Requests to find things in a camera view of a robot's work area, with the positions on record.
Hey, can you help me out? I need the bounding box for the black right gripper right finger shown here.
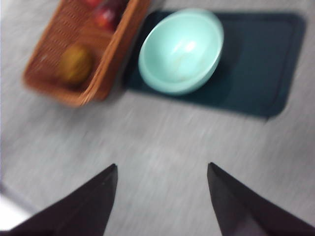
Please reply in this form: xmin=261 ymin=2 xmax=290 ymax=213
xmin=207 ymin=162 xmax=315 ymax=236

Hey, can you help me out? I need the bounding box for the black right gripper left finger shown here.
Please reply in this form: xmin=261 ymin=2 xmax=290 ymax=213
xmin=4 ymin=163 xmax=118 ymax=236

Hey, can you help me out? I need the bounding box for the brownish yellow fruit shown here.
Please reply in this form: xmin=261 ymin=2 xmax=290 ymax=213
xmin=57 ymin=44 xmax=94 ymax=86

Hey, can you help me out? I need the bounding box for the teal ribbed bowl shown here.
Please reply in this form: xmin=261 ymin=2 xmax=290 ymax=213
xmin=137 ymin=7 xmax=225 ymax=96

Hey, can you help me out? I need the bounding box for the dark rectangular tray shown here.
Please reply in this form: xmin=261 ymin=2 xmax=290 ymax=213
xmin=123 ymin=10 xmax=307 ymax=120

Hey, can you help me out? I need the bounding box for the brown wicker basket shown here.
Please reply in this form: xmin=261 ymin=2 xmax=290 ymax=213
xmin=22 ymin=0 xmax=151 ymax=108

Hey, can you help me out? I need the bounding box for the dark red plum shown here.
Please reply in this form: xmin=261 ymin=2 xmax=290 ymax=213
xmin=94 ymin=6 xmax=120 ymax=32

